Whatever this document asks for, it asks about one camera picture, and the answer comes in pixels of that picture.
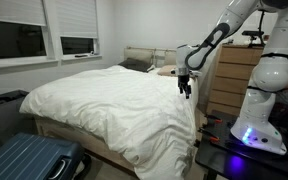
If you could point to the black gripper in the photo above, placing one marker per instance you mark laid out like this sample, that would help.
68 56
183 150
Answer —
184 81

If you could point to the white quilted duvet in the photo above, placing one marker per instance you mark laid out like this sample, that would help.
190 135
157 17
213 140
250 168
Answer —
117 110

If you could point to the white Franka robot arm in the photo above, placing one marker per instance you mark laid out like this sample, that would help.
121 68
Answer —
267 83

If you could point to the pink pillow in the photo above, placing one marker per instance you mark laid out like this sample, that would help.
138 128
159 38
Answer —
167 70

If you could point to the orange black clamp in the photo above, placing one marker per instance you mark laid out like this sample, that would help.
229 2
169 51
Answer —
214 119
209 135

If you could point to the light wooden dresser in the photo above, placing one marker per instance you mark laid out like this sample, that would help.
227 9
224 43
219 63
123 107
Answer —
230 80

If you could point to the dark grey pillow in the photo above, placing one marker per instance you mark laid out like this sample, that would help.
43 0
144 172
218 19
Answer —
135 64

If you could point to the black robot table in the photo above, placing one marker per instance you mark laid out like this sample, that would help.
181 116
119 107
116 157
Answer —
237 163

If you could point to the black remote control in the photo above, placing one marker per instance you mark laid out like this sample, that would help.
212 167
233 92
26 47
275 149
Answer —
81 56

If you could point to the narrow dark window pane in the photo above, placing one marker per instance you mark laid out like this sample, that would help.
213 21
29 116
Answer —
77 45

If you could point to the narrow white window blind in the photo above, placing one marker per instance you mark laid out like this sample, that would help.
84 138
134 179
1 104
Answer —
77 18

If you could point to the blue hard-shell suitcase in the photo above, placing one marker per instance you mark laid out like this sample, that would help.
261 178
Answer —
24 156

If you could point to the wide dark window pane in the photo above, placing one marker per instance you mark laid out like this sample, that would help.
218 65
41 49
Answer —
14 41

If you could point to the dark grey sofa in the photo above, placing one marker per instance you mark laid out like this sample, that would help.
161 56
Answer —
4 116

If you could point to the wide white window blind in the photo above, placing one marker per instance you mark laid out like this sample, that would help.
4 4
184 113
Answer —
14 11

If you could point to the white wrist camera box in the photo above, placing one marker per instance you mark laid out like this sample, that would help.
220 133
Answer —
194 74

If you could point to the black stereo camera on stand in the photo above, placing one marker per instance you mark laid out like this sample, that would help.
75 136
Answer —
252 33

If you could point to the light wooden bed frame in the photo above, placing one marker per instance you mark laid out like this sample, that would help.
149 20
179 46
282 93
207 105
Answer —
84 140

